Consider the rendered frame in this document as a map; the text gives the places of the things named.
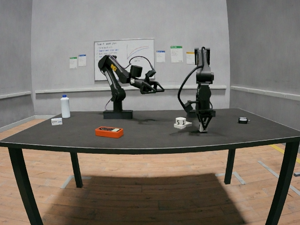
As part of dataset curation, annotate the white number cube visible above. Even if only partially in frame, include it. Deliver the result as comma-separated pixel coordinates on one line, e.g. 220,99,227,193
176,117,186,126
198,122,208,132

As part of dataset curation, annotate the orange digital multimeter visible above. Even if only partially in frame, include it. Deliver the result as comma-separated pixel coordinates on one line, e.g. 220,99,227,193
95,127,123,138

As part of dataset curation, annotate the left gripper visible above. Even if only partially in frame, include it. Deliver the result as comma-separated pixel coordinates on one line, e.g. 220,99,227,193
184,97,214,129

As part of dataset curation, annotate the small white cardboard box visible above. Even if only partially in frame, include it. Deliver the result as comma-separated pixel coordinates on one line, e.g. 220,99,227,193
51,118,62,125

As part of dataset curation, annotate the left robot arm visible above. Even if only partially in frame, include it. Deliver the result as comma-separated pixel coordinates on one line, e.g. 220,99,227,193
184,48,214,113

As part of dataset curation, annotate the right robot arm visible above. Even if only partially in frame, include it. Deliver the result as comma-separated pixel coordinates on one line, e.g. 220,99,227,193
98,55,143,113

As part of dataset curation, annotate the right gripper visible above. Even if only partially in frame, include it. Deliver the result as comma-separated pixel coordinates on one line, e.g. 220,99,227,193
136,70,165,94

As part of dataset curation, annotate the white bottle with blue cap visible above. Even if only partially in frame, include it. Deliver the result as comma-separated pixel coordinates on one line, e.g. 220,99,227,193
61,95,70,119

